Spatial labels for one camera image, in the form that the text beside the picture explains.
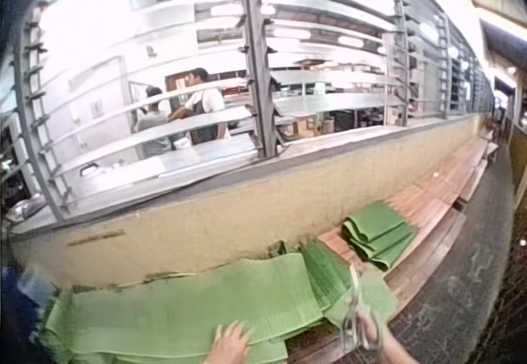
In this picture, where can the person's left hand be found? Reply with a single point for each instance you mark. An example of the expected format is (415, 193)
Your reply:
(228, 349)

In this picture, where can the person's right hand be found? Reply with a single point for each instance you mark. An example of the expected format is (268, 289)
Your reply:
(372, 333)

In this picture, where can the person's left fingers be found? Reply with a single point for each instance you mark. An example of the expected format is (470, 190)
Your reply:
(232, 333)

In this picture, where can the person's right fingers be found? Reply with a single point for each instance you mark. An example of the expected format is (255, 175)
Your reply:
(364, 327)

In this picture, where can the grey metal scissors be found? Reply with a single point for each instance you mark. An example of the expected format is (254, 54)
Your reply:
(350, 318)

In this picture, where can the large green banana leaf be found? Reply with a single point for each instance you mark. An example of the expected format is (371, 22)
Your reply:
(185, 306)

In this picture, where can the cut green banana leaf piece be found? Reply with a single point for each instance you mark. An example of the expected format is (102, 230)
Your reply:
(376, 298)

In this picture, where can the ribbed green banana leaf piece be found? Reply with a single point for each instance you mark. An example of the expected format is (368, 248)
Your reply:
(325, 269)

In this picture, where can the folded stack of banana leaves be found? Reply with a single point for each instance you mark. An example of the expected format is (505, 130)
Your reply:
(381, 234)

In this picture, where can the long wooden bench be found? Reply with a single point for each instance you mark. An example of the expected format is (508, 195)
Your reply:
(432, 216)

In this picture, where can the pile of green banana leaves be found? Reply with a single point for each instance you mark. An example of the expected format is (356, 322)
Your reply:
(62, 335)

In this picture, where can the blue plastic bag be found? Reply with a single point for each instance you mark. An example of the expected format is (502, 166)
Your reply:
(16, 302)

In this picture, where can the metal kitchen pots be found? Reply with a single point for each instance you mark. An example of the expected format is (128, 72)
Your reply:
(26, 209)

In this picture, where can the grey louvre window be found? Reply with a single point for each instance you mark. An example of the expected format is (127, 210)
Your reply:
(255, 92)

